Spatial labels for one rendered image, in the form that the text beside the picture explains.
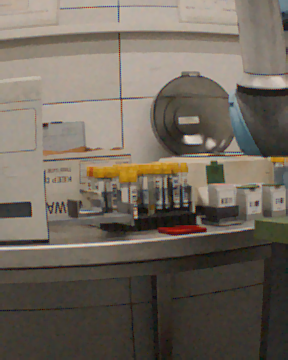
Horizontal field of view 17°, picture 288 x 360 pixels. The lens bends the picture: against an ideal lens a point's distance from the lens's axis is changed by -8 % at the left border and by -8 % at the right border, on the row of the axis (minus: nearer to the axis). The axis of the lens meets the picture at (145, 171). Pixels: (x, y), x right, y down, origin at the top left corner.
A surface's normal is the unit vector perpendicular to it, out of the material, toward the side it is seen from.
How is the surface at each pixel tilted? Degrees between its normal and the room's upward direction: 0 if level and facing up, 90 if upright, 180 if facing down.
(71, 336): 90
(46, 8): 94
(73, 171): 92
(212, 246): 90
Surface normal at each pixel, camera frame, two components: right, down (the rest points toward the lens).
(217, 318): 0.39, 0.03
